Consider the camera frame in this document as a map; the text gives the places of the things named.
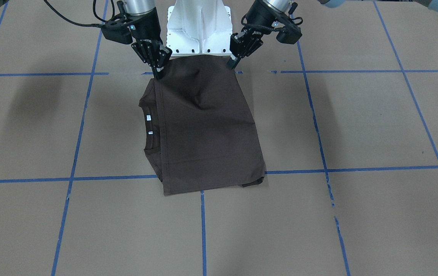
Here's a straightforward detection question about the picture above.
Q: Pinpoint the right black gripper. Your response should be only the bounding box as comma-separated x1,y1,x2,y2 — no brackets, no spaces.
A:
101,8,172,80

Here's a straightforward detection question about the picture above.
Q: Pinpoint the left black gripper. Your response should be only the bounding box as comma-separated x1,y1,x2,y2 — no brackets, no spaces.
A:
227,0,303,69

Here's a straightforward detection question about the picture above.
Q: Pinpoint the brown t-shirt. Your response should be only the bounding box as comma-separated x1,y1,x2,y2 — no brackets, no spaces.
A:
139,55,266,196

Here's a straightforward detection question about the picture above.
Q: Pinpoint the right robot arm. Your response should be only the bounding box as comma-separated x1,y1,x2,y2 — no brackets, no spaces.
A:
102,0,172,80

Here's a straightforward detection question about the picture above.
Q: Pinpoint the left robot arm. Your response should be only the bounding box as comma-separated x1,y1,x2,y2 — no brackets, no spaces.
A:
227,0,438,73

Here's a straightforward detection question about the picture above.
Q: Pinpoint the white pedestal column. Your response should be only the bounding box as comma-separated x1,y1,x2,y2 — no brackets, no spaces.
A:
166,0,233,58

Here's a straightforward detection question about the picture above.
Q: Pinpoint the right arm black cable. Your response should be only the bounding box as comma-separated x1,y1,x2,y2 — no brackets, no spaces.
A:
43,0,108,28

